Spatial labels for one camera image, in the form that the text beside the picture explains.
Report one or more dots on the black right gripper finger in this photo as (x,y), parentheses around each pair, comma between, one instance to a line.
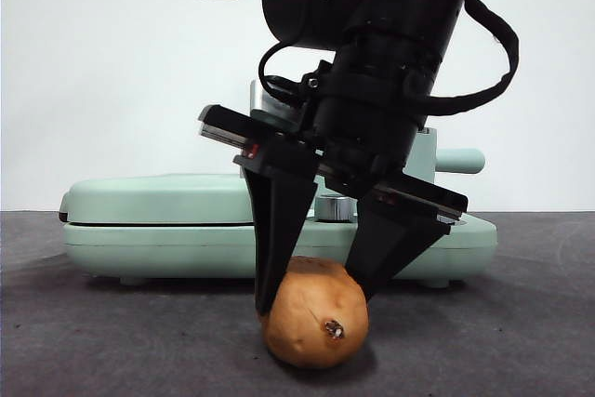
(381,248)
(279,211)

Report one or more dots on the brown potato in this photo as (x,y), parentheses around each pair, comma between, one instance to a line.
(307,327)

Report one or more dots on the silver control knob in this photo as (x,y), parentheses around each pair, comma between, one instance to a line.
(335,208)

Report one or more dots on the mint green breakfast machine base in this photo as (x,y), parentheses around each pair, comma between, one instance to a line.
(162,248)

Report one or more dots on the mint green griddle cover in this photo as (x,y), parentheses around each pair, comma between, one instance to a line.
(153,199)

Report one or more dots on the right wrist grey camera box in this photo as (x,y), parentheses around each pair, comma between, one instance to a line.
(262,99)

